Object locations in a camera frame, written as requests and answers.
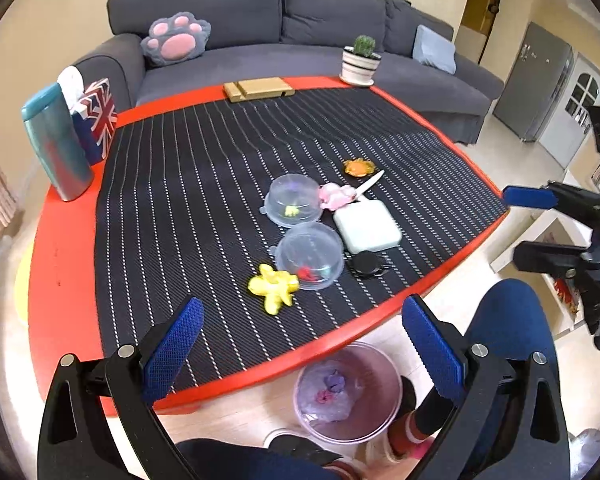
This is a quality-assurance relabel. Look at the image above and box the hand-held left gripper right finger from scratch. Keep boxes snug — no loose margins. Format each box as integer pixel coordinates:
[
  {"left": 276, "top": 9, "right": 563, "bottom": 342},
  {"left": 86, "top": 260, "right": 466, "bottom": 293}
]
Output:
[{"left": 401, "top": 294, "right": 571, "bottom": 480}]

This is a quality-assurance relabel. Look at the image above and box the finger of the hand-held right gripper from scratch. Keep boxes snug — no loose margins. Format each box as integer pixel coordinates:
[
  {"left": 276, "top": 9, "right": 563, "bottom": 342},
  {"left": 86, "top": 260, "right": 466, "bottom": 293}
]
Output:
[
  {"left": 502, "top": 180, "right": 600, "bottom": 233},
  {"left": 511, "top": 240, "right": 600, "bottom": 281}
]

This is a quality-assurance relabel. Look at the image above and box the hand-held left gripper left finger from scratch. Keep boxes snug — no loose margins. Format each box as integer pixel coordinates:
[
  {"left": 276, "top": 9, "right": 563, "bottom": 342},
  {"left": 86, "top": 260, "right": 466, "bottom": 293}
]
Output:
[{"left": 37, "top": 296, "right": 206, "bottom": 480}]

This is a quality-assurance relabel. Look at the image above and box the translucent pink trash bin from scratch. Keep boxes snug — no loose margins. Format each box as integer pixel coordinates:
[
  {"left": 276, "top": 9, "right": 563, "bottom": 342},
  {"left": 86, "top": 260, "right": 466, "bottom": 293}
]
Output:
[{"left": 293, "top": 341, "right": 403, "bottom": 443}]

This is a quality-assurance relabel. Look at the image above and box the black round disc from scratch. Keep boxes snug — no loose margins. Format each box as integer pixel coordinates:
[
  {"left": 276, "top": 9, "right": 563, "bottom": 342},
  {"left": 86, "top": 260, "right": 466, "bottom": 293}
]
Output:
[{"left": 347, "top": 251, "right": 391, "bottom": 278}]

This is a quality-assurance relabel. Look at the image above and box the yellow splat toy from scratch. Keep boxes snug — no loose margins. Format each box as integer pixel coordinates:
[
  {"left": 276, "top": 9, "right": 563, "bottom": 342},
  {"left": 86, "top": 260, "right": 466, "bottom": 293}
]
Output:
[{"left": 247, "top": 263, "right": 301, "bottom": 316}]

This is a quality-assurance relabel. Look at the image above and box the white square box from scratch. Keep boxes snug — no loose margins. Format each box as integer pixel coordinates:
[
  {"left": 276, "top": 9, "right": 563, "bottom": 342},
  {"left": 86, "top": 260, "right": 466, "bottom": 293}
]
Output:
[{"left": 333, "top": 199, "right": 402, "bottom": 254}]

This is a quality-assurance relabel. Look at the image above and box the clear round container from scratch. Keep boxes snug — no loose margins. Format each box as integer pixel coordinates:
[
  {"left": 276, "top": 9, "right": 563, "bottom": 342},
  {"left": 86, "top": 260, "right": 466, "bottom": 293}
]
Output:
[
  {"left": 269, "top": 221, "right": 346, "bottom": 291},
  {"left": 261, "top": 174, "right": 326, "bottom": 226}
]

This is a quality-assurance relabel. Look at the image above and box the pink keychain charm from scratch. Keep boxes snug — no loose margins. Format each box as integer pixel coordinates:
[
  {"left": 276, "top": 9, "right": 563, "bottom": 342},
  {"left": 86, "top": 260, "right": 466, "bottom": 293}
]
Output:
[{"left": 318, "top": 183, "right": 359, "bottom": 211}]

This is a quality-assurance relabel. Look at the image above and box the person's right leg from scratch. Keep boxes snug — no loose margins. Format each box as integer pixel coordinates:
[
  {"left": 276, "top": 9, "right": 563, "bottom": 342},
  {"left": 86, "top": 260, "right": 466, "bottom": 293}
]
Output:
[{"left": 367, "top": 279, "right": 556, "bottom": 463}]

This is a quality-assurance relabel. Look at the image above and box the person's leg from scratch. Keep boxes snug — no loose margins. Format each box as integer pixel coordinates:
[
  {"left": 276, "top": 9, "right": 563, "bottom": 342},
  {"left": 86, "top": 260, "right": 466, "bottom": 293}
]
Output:
[
  {"left": 172, "top": 432, "right": 361, "bottom": 480},
  {"left": 367, "top": 279, "right": 556, "bottom": 463}
]

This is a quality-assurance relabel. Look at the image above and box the white panelled door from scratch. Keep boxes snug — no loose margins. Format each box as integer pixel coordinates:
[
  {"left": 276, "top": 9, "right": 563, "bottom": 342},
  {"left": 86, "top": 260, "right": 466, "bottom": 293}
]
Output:
[{"left": 537, "top": 55, "right": 600, "bottom": 168}]

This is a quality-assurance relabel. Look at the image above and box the grey refrigerator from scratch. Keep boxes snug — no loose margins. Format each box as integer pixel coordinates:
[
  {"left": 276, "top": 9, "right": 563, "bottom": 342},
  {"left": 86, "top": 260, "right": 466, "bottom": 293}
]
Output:
[{"left": 494, "top": 21, "right": 575, "bottom": 142}]

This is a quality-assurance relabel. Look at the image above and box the crumpled clear plastic bag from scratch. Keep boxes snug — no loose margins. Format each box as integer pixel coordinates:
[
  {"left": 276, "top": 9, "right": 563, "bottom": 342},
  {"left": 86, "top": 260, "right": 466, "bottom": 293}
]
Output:
[{"left": 300, "top": 367, "right": 361, "bottom": 423}]

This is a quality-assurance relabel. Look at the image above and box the person's left leg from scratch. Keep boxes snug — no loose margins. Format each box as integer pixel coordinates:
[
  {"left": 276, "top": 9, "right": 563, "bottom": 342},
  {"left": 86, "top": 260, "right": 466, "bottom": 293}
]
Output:
[{"left": 172, "top": 432, "right": 361, "bottom": 480}]

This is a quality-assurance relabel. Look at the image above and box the white plastic knife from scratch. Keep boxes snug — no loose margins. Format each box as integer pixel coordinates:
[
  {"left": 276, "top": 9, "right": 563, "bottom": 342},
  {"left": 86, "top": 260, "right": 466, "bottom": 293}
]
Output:
[{"left": 352, "top": 170, "right": 386, "bottom": 197}]

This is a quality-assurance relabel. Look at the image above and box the yellow round object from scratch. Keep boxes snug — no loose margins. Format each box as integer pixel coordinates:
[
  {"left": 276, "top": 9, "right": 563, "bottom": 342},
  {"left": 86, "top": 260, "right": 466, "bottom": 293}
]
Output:
[{"left": 15, "top": 245, "right": 36, "bottom": 321}]

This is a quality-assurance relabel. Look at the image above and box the white patterned cloth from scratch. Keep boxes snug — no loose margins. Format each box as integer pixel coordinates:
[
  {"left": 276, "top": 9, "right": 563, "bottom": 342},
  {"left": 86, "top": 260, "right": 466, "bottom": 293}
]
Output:
[{"left": 570, "top": 427, "right": 600, "bottom": 480}]

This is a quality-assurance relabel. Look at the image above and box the orange flat toy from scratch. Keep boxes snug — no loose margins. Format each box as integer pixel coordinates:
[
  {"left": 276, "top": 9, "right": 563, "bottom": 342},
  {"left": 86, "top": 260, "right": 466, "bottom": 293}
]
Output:
[{"left": 343, "top": 158, "right": 376, "bottom": 178}]

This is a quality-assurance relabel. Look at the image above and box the light blue cushion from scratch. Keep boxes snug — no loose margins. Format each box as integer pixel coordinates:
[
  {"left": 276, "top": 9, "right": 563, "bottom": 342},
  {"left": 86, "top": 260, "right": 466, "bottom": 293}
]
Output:
[{"left": 412, "top": 25, "right": 458, "bottom": 75}]

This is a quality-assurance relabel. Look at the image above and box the black striped table mat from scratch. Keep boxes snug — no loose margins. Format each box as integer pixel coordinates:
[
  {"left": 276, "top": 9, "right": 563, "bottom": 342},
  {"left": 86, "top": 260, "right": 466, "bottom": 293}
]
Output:
[{"left": 94, "top": 87, "right": 511, "bottom": 396}]

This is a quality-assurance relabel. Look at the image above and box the wooden doorway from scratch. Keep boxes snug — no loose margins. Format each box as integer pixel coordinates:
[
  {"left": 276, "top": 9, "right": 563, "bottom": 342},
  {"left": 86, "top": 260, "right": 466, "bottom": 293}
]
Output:
[{"left": 460, "top": 0, "right": 511, "bottom": 43}]

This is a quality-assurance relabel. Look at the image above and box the potted cactus in striped pot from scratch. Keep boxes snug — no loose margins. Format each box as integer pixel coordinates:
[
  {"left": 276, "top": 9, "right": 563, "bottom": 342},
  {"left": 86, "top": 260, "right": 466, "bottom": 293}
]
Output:
[{"left": 339, "top": 35, "right": 382, "bottom": 86}]

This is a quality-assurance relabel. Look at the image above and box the teal bottle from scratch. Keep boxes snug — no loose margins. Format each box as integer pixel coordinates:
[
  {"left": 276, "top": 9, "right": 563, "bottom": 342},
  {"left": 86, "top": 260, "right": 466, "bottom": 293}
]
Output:
[{"left": 21, "top": 82, "right": 95, "bottom": 202}]

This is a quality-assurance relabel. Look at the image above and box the flag print tissue box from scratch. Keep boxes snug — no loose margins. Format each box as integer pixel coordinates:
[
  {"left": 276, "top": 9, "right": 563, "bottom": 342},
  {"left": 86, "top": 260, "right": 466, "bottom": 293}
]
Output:
[{"left": 57, "top": 66, "right": 118, "bottom": 166}]

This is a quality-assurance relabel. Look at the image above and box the wooden phone stand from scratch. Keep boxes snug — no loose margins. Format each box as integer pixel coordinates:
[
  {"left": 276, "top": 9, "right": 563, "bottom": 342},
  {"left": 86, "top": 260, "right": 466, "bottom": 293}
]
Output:
[{"left": 223, "top": 77, "right": 296, "bottom": 104}]

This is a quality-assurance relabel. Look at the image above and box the dark grey sofa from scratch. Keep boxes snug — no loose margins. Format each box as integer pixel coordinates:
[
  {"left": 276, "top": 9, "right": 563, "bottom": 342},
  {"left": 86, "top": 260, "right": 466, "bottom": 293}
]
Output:
[{"left": 75, "top": 0, "right": 506, "bottom": 146}]

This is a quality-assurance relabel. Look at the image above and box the grey pink paw cushion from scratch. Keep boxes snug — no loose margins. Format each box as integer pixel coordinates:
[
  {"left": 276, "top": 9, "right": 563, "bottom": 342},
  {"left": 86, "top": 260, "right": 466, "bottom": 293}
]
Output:
[{"left": 140, "top": 15, "right": 213, "bottom": 67}]

